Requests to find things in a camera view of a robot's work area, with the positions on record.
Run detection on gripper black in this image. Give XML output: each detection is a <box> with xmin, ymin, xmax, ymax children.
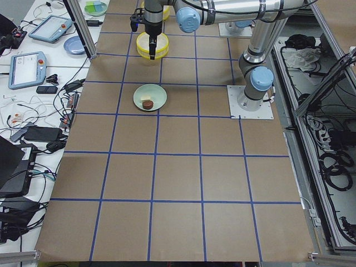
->
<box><xmin>130</xmin><ymin>8</ymin><xmax>162</xmax><ymax>60</ymax></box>

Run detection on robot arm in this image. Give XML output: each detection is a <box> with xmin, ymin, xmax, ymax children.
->
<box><xmin>130</xmin><ymin>1</ymin><xmax>305</xmax><ymax>111</ymax></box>

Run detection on middle yellow bamboo steamer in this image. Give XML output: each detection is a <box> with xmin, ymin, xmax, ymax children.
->
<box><xmin>136</xmin><ymin>32</ymin><xmax>169</xmax><ymax>60</ymax></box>

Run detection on yellow bamboo steamer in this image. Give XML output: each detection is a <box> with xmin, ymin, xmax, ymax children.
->
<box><xmin>140</xmin><ymin>1</ymin><xmax>170</xmax><ymax>21</ymax></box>
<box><xmin>136</xmin><ymin>32</ymin><xmax>169</xmax><ymax>60</ymax></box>

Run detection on far yellow bamboo steamer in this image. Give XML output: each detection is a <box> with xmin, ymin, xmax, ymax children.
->
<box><xmin>140</xmin><ymin>1</ymin><xmax>170</xmax><ymax>21</ymax></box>

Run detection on light green plate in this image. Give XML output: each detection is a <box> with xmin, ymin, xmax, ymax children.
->
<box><xmin>133</xmin><ymin>84</ymin><xmax>167</xmax><ymax>111</ymax></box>

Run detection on black power adapter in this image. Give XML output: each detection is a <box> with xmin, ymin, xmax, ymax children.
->
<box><xmin>86</xmin><ymin>19</ymin><xmax>102</xmax><ymax>27</ymax></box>

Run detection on brown chocolate bun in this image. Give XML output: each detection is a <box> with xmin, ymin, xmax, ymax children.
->
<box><xmin>142</xmin><ymin>100</ymin><xmax>154</xmax><ymax>110</ymax></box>

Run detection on green glass bowl with sponges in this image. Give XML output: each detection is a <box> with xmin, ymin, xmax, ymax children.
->
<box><xmin>84</xmin><ymin>1</ymin><xmax>108</xmax><ymax>17</ymax></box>

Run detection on blue plate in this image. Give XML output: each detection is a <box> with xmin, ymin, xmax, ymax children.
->
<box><xmin>63</xmin><ymin>36</ymin><xmax>85</xmax><ymax>55</ymax></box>

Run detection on far teach pendant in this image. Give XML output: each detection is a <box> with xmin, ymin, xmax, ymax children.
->
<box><xmin>28</xmin><ymin>15</ymin><xmax>73</xmax><ymax>43</ymax></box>

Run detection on teach pendant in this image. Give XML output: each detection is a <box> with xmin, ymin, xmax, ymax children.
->
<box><xmin>8</xmin><ymin>51</ymin><xmax>47</xmax><ymax>90</ymax></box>
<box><xmin>28</xmin><ymin>15</ymin><xmax>73</xmax><ymax>43</ymax></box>

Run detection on near teach pendant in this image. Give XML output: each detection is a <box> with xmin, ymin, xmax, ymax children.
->
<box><xmin>8</xmin><ymin>51</ymin><xmax>47</xmax><ymax>90</ymax></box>

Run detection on black power brick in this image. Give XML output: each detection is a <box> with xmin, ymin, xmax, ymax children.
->
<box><xmin>24</xmin><ymin>126</ymin><xmax>62</xmax><ymax>142</ymax></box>

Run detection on black laptop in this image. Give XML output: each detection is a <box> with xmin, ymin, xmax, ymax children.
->
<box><xmin>1</xmin><ymin>137</ymin><xmax>37</xmax><ymax>198</ymax></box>

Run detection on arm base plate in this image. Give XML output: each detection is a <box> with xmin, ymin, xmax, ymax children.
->
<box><xmin>227</xmin><ymin>85</ymin><xmax>274</xmax><ymax>120</ymax></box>
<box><xmin>219</xmin><ymin>22</ymin><xmax>253</xmax><ymax>39</ymax></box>

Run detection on aluminium frame post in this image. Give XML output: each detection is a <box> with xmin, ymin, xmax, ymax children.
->
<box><xmin>63</xmin><ymin>0</ymin><xmax>97</xmax><ymax>60</ymax></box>

